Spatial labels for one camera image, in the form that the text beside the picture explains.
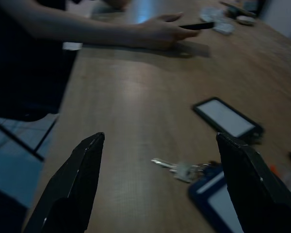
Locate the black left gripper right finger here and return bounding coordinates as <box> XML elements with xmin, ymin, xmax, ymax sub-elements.
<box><xmin>215</xmin><ymin>132</ymin><xmax>291</xmax><ymax>233</ymax></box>

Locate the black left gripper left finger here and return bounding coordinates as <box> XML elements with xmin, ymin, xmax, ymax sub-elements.
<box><xmin>23</xmin><ymin>132</ymin><xmax>105</xmax><ymax>233</ymax></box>

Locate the silver key bunch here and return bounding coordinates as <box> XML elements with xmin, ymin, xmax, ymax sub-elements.
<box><xmin>151</xmin><ymin>157</ymin><xmax>219</xmax><ymax>183</ymax></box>

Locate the black smartphone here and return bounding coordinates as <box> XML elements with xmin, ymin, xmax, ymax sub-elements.
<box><xmin>178</xmin><ymin>21</ymin><xmax>215</xmax><ymax>31</ymax></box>

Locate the seated person's right hand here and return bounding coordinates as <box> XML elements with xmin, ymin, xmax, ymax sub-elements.
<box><xmin>135</xmin><ymin>12</ymin><xmax>202</xmax><ymax>51</ymax></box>

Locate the blue card holder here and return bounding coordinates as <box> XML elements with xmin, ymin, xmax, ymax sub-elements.
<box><xmin>188</xmin><ymin>165</ymin><xmax>244</xmax><ymax>233</ymax></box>

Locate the black folding chair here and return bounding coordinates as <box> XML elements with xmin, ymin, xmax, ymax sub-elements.
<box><xmin>0</xmin><ymin>114</ymin><xmax>60</xmax><ymax>162</ymax></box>

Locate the black card holder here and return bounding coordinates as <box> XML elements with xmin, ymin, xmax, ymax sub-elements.
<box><xmin>193</xmin><ymin>97</ymin><xmax>265</xmax><ymax>144</ymax></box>

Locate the light wooden table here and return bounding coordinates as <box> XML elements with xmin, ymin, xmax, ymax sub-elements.
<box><xmin>23</xmin><ymin>0</ymin><xmax>291</xmax><ymax>233</ymax></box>

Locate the round pale flat dish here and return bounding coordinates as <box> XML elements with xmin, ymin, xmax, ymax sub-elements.
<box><xmin>235</xmin><ymin>16</ymin><xmax>257</xmax><ymax>25</ymax></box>

